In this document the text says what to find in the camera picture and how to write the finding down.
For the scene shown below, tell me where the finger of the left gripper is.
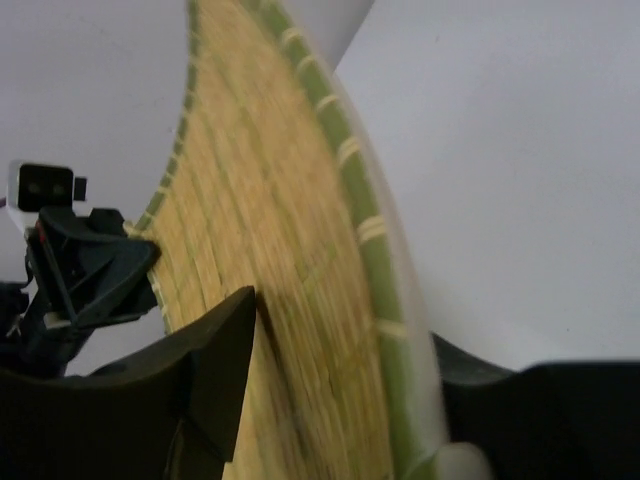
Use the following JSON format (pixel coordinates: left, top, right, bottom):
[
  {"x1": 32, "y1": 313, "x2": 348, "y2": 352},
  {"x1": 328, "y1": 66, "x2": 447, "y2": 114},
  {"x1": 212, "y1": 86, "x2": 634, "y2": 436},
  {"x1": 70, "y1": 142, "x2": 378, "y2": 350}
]
[{"x1": 66, "y1": 235, "x2": 159, "y2": 328}]

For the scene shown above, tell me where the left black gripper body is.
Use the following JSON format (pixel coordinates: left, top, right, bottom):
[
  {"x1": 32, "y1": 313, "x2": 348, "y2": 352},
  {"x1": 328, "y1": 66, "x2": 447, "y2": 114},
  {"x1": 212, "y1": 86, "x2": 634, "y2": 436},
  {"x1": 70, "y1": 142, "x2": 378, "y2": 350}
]
[{"x1": 1, "y1": 207, "x2": 125, "y2": 375}]

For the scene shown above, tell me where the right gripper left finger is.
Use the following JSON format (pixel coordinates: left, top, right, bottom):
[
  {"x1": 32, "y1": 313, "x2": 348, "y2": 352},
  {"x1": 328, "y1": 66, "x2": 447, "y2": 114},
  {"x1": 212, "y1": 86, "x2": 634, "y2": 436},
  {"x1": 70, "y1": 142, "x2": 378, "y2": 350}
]
[{"x1": 1, "y1": 287, "x2": 256, "y2": 479}]

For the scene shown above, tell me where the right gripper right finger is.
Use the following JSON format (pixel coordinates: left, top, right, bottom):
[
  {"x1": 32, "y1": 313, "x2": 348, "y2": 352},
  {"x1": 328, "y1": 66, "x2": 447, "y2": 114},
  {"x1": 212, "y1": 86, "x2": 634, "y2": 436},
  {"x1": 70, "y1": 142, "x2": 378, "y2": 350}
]
[{"x1": 433, "y1": 336, "x2": 639, "y2": 479}]

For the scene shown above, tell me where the square bamboo tray plate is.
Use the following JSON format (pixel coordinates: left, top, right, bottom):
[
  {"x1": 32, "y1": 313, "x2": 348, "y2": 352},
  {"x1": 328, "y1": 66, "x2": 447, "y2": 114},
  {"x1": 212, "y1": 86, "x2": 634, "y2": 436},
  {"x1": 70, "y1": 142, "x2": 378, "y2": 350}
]
[{"x1": 122, "y1": 0, "x2": 489, "y2": 480}]

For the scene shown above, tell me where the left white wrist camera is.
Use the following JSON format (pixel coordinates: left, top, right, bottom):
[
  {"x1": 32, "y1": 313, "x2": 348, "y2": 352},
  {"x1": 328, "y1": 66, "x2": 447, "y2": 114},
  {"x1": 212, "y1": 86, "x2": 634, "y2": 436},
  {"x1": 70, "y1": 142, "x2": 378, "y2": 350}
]
[{"x1": 3, "y1": 159, "x2": 87, "y2": 237}]

